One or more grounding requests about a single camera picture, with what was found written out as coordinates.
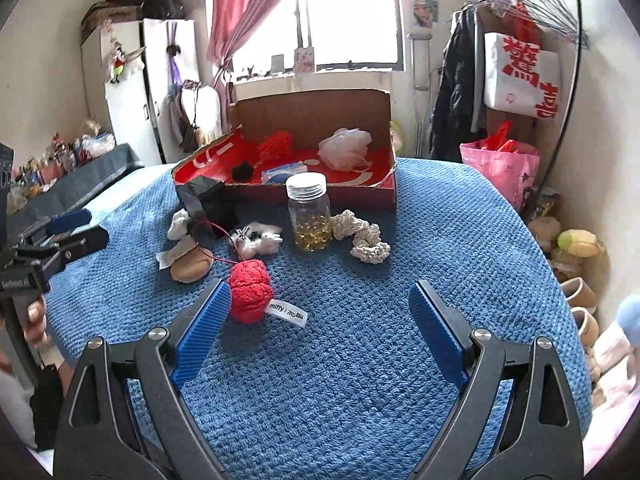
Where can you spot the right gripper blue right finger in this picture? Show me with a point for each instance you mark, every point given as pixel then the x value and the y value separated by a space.
pixel 446 332

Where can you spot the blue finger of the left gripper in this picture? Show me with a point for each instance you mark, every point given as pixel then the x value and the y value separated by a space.
pixel 68 222
pixel 83 243

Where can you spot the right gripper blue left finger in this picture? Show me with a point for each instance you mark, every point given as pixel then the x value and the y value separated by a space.
pixel 194 329

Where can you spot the red knitted heart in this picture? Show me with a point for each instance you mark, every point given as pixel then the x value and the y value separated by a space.
pixel 251 291

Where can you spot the tan round powder puff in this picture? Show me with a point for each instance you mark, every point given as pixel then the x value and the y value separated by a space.
pixel 192 266

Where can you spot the white paper tissue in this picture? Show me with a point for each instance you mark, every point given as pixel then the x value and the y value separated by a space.
pixel 167 258

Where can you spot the white cloth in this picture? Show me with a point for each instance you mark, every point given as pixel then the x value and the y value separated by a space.
pixel 179 225

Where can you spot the cream knitted scrunchie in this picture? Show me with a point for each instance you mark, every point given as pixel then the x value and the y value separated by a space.
pixel 367 244

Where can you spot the person's left hand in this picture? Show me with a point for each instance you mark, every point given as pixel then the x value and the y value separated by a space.
pixel 35 331

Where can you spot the dark blue side shelf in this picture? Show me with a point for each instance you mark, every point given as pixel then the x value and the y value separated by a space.
pixel 75 190

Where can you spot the black colourful small box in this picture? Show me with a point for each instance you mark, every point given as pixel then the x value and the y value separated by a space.
pixel 207 204

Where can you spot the blue knitted blanket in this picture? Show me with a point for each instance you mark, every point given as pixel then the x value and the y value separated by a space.
pixel 356 393

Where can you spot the black pompom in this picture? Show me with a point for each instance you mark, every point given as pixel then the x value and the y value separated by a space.
pixel 243 173

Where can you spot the glass jar with white lid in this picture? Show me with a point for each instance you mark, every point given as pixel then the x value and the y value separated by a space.
pixel 309 208

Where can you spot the blue white tissue pack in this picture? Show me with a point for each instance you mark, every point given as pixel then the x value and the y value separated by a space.
pixel 280 174

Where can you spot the white wardrobe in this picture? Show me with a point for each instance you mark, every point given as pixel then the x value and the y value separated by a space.
pixel 127 76

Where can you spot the yellow green plush toy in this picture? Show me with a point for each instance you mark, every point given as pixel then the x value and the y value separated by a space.
pixel 580 243

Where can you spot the white cushioned chair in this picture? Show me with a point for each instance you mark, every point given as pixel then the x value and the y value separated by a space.
pixel 195 116

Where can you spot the red net sponge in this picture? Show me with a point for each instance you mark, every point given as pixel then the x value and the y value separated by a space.
pixel 275 147

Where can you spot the pink plastic bag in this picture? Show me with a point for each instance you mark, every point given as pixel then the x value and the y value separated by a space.
pixel 511 173

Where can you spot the black hanging jacket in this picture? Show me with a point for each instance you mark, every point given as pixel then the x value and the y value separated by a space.
pixel 453 112

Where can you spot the white mesh bath sponge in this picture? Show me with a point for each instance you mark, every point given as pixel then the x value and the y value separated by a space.
pixel 345 150

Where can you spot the red cardboard box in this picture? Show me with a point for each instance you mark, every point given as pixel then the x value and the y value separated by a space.
pixel 310 116

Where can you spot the white red paper bag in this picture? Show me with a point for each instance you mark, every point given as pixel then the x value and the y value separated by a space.
pixel 520 78

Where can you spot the black clothes rack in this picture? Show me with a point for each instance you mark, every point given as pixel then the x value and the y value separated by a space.
pixel 566 21

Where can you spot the wall poster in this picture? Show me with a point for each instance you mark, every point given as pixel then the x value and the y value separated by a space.
pixel 425 13

